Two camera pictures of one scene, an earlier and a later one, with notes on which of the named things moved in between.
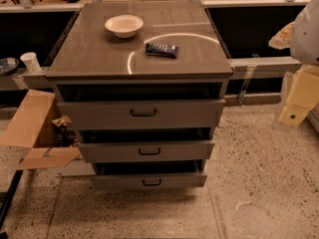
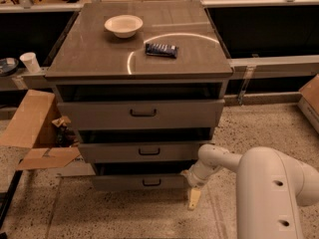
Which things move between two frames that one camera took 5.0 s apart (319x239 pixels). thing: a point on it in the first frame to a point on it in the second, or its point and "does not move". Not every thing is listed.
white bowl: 124,26 does not move
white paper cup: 30,61 does not move
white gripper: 306,37 to 194,177
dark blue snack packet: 161,50 does not move
